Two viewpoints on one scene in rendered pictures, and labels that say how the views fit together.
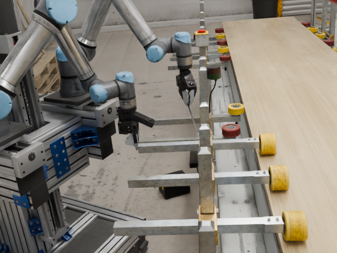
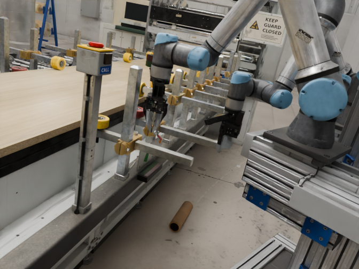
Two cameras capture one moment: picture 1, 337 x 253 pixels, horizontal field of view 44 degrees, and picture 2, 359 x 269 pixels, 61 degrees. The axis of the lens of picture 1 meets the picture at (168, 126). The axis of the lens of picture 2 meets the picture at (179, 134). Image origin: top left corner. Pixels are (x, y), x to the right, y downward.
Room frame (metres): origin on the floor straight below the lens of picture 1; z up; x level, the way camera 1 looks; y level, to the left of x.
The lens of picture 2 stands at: (3.01, 0.18, 1.32)
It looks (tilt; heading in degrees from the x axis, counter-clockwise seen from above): 20 degrees down; 190
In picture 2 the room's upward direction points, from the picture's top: 11 degrees clockwise
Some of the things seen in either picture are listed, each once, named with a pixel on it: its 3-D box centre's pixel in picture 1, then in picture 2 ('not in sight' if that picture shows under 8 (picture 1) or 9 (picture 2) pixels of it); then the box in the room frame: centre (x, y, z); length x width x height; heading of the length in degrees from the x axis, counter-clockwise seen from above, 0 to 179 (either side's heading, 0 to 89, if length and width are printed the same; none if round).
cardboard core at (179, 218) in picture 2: not in sight; (181, 215); (1.14, 0.00, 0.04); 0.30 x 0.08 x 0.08; 174
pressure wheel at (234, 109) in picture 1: (236, 115); (98, 129); (1.92, -0.34, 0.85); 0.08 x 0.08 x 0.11
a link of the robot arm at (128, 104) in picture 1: (127, 102); (234, 103); (1.72, 0.17, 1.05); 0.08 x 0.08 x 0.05
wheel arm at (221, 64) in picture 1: (197, 66); not in sight; (2.93, -0.25, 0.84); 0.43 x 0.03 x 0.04; 84
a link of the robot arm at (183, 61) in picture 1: (183, 60); (162, 72); (1.96, -0.10, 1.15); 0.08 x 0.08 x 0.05
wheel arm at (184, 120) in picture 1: (196, 120); (140, 146); (1.94, -0.15, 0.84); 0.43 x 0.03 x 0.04; 84
